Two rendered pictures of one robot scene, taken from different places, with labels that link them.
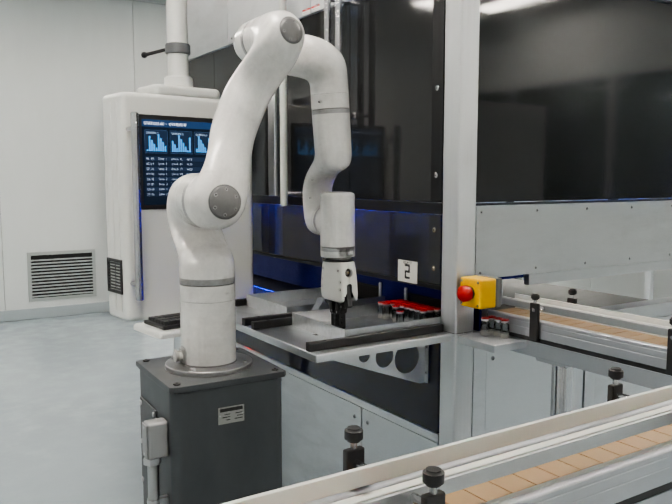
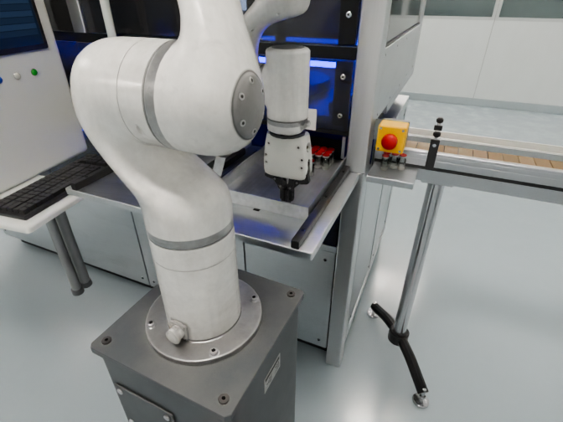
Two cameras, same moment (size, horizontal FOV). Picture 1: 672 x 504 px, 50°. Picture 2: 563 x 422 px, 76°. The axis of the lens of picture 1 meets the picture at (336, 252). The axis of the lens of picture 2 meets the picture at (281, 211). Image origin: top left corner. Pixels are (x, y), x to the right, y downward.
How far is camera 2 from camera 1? 1.19 m
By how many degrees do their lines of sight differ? 40
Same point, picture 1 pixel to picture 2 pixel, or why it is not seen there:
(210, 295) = (220, 252)
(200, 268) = (202, 221)
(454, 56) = not seen: outside the picture
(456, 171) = (383, 10)
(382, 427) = not seen: hidden behind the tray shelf
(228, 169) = (238, 34)
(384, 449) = (272, 257)
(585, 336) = (487, 165)
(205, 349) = (220, 316)
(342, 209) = (305, 72)
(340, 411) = not seen: hidden behind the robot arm
